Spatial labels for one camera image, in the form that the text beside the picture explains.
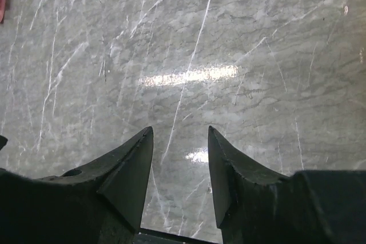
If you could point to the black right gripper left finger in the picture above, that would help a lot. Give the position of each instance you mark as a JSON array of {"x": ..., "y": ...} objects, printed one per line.
[{"x": 121, "y": 177}]

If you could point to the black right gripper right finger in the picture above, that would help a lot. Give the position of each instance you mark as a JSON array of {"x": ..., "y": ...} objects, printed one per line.
[{"x": 226, "y": 163}]

